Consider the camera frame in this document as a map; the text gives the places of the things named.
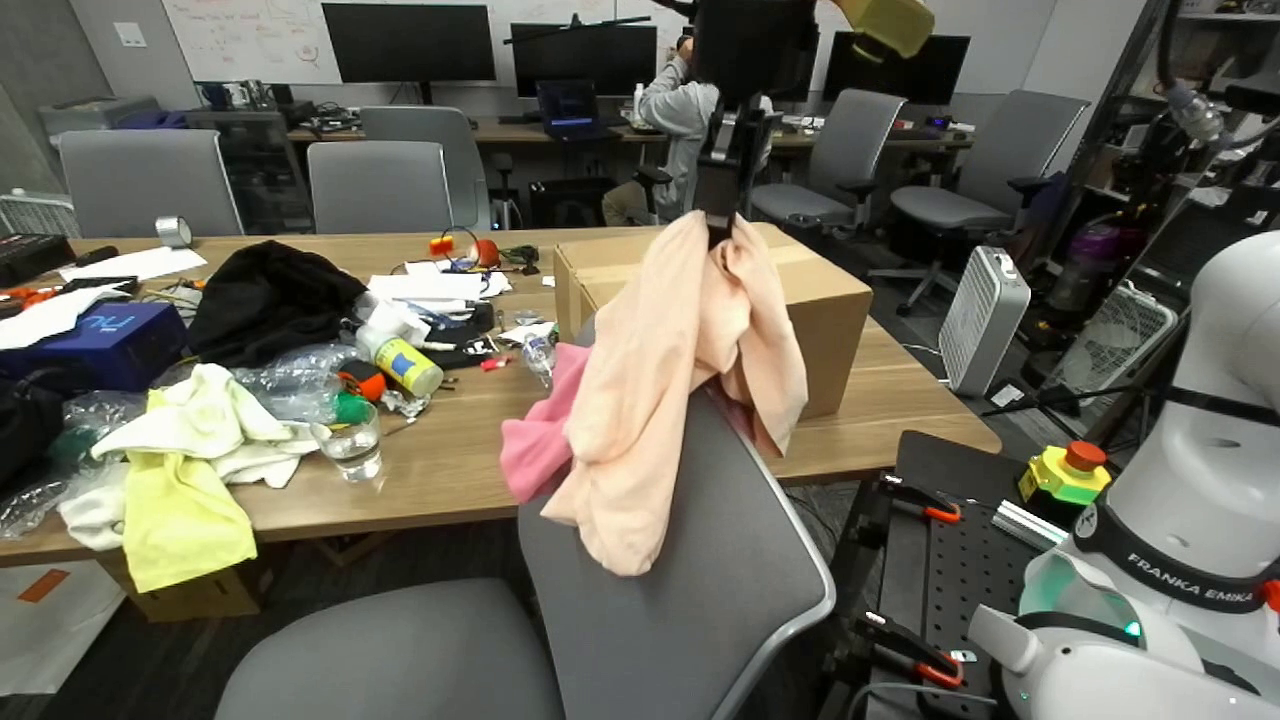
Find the white mesh basket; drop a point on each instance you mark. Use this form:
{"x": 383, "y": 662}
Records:
{"x": 1122, "y": 343}

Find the clear glass cup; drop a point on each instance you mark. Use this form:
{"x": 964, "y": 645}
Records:
{"x": 355, "y": 454}

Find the yellow red emergency stop button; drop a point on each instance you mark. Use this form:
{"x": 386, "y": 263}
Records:
{"x": 1067, "y": 472}

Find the white sheet orange tape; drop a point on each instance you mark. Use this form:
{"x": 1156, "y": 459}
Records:
{"x": 54, "y": 624}

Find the peach t-shirt colourful print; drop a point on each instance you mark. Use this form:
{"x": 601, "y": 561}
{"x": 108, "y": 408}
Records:
{"x": 640, "y": 386}

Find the white ribbed space heater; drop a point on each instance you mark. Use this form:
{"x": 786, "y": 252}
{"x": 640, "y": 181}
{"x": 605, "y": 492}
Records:
{"x": 985, "y": 323}

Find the black computer monitor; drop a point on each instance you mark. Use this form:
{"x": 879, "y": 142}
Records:
{"x": 581, "y": 56}
{"x": 407, "y": 40}
{"x": 923, "y": 72}

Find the yellow t-shirt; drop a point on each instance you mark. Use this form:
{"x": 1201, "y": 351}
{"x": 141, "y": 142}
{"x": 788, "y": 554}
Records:
{"x": 182, "y": 527}

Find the black bag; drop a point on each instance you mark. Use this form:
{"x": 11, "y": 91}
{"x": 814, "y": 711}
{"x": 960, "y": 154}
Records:
{"x": 27, "y": 426}

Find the clear plastic bag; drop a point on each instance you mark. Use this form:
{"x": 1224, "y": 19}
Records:
{"x": 301, "y": 380}

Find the white wall whiteboard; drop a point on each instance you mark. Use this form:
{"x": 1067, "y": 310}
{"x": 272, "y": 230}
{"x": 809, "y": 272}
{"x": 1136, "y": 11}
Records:
{"x": 247, "y": 40}

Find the brown cardboard box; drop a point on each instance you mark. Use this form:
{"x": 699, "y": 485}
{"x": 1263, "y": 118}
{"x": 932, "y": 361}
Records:
{"x": 826, "y": 323}

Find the green yellow bottle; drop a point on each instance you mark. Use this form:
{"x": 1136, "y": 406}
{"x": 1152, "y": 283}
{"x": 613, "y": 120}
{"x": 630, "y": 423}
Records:
{"x": 407, "y": 366}

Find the person in gray shirt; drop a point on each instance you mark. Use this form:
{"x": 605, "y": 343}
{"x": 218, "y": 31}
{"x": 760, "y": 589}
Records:
{"x": 682, "y": 114}

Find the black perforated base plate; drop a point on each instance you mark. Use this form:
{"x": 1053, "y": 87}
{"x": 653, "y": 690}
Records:
{"x": 932, "y": 575}

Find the dark blue box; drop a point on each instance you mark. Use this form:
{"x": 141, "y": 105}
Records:
{"x": 101, "y": 345}

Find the small silver object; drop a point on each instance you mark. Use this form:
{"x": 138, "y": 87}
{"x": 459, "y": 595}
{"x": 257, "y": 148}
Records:
{"x": 175, "y": 230}

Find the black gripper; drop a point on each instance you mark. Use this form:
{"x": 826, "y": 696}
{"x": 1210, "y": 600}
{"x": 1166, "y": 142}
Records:
{"x": 759, "y": 44}

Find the wooden office desk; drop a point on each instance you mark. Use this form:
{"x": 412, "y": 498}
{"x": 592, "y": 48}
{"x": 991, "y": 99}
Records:
{"x": 504, "y": 134}

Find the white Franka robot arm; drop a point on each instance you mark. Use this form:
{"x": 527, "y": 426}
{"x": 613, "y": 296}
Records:
{"x": 1201, "y": 482}

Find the black garment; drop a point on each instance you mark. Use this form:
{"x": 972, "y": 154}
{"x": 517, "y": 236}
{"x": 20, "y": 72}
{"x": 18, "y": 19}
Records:
{"x": 272, "y": 301}

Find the white paper sheets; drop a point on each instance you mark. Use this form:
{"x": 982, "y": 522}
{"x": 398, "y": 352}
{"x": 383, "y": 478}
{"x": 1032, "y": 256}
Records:
{"x": 425, "y": 291}
{"x": 133, "y": 267}

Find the cream white cloth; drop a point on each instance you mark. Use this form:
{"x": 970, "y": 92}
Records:
{"x": 202, "y": 415}

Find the gray office chair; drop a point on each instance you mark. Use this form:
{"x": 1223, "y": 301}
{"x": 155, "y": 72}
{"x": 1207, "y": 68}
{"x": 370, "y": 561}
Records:
{"x": 383, "y": 187}
{"x": 1013, "y": 146}
{"x": 855, "y": 142}
{"x": 146, "y": 181}
{"x": 665, "y": 600}
{"x": 460, "y": 146}

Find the small orange tool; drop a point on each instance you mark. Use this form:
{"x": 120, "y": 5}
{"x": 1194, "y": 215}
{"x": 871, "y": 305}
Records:
{"x": 460, "y": 250}

